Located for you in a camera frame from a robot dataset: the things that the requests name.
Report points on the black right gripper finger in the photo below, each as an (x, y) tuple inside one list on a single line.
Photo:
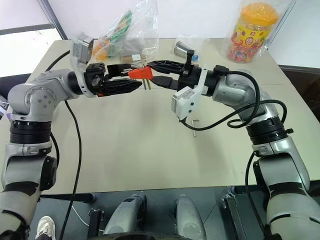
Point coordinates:
[(167, 66), (166, 82)]

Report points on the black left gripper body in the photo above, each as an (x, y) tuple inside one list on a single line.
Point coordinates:
[(95, 78)]

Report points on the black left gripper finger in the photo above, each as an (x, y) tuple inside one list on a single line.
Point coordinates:
[(117, 70), (120, 86)]

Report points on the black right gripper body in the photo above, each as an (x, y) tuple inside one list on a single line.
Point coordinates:
[(190, 77)]

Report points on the red hex key holder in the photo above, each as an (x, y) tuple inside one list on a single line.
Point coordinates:
[(141, 73)]

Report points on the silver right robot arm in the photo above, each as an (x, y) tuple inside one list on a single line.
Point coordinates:
[(235, 87)]

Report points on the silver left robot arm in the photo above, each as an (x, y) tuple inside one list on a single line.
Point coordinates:
[(30, 97)]

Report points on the brass-coloured hex key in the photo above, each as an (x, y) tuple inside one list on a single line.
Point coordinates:
[(149, 84)]

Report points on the dark hex key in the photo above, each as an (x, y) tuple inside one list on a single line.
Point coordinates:
[(145, 84)]

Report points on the small silver hex key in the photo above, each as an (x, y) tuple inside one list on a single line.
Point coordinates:
[(194, 127)]

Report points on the brown cardboard piece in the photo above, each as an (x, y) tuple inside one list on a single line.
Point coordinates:
[(127, 59)]

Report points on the small blue white item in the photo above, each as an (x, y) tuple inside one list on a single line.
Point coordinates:
[(196, 58)]

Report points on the shiny metal cup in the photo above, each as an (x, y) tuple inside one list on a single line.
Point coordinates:
[(182, 48)]

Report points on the orange snack packet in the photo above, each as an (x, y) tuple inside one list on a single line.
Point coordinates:
[(101, 48)]

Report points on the green snack packet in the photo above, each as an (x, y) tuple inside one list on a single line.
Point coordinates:
[(120, 32)]

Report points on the clear plastic bag with snacks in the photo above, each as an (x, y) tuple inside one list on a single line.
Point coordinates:
[(142, 25)]

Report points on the candy jar with orange lid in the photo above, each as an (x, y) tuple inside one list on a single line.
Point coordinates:
[(250, 35)]

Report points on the candy jar in bag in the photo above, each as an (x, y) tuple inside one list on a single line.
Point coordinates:
[(273, 37)]

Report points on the grey rounded robot leg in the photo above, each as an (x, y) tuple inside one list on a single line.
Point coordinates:
[(126, 215), (190, 217)]

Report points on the black floor stand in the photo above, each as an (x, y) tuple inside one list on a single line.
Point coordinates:
[(96, 222)]

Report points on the white sneaker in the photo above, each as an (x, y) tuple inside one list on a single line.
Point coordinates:
[(46, 227)]

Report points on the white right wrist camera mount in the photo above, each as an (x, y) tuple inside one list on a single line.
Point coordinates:
[(185, 100)]

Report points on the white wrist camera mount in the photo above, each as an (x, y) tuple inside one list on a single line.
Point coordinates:
[(185, 100), (79, 52)]

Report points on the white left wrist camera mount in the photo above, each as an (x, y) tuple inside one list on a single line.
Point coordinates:
[(79, 52)]

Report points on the black metal frame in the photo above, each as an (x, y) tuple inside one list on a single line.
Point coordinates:
[(240, 215)]

